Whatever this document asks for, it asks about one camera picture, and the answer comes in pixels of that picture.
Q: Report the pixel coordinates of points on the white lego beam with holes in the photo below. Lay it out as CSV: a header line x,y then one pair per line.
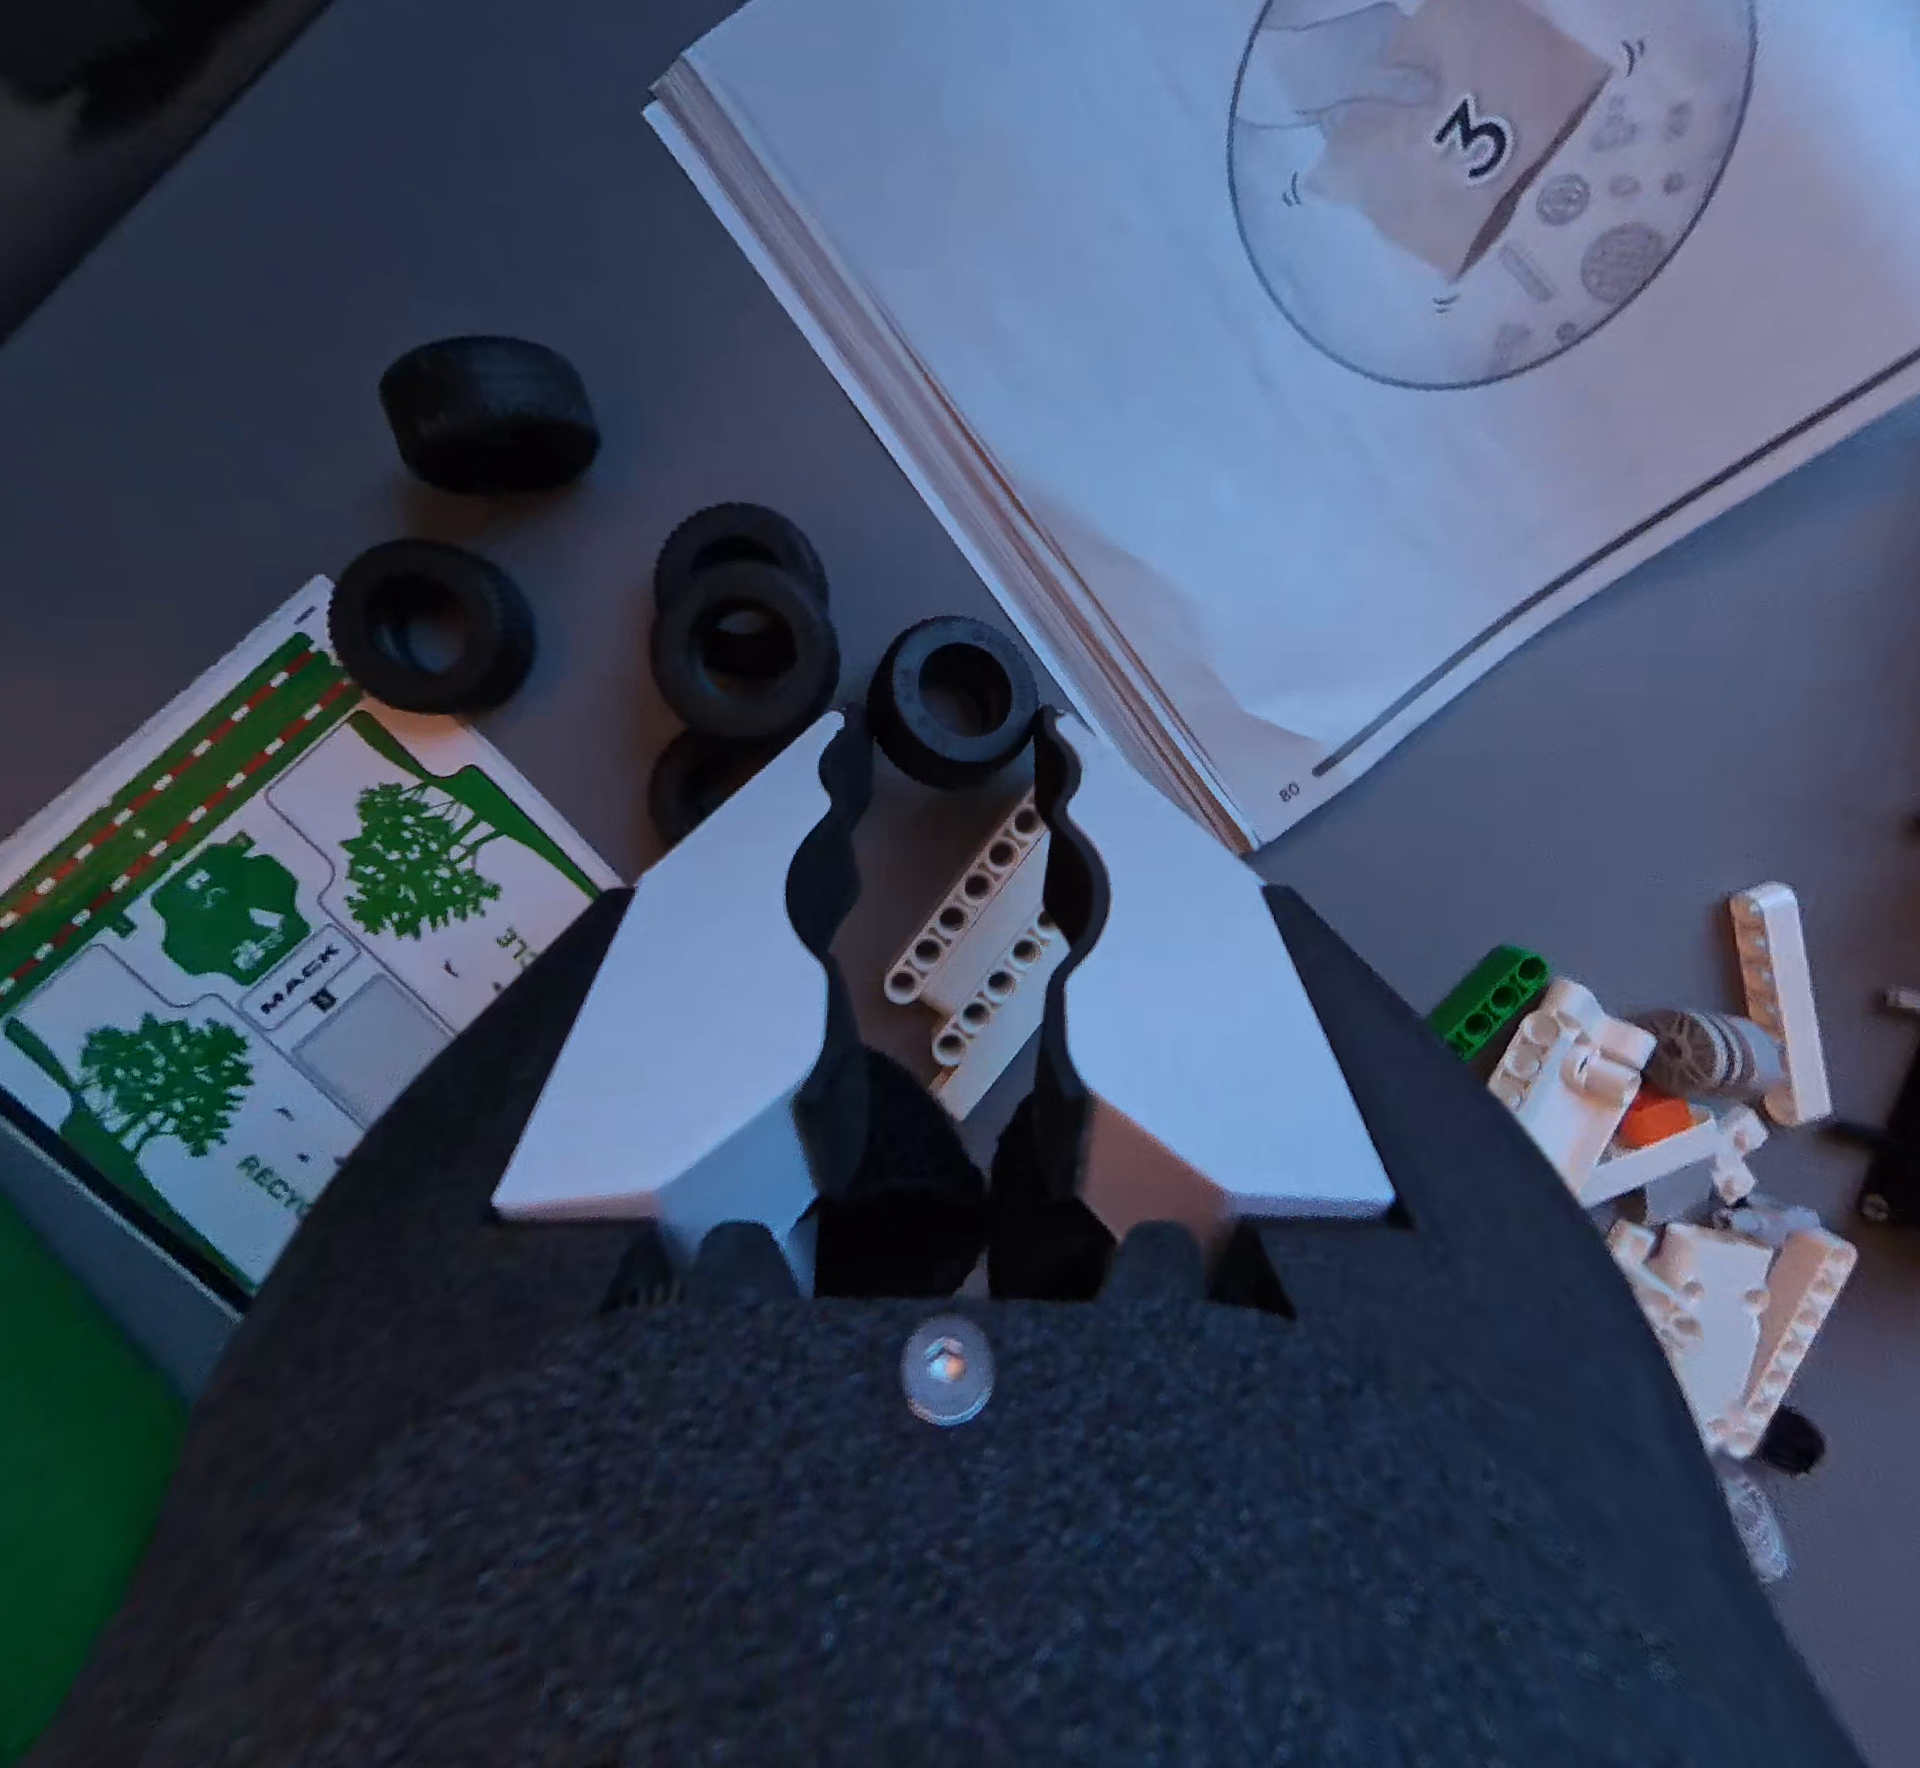
x,y
959,904
999,1003

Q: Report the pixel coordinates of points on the dark lego set box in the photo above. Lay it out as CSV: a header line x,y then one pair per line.
x,y
91,28

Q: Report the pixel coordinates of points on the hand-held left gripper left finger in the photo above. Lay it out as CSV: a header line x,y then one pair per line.
x,y
675,1018

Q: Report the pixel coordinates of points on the green and white sticker sheet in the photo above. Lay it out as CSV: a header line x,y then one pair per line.
x,y
224,899

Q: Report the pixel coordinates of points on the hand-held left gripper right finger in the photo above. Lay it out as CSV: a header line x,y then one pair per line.
x,y
1216,1018

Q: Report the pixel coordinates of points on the pile of loose lego pieces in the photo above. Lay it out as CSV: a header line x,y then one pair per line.
x,y
1574,1063

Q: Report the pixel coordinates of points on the group of black toy tires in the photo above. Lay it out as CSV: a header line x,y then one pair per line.
x,y
488,418

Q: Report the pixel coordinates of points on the green plastic bin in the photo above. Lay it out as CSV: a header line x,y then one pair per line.
x,y
75,1498

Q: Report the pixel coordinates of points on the white instruction booklet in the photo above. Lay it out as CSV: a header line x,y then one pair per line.
x,y
1124,297

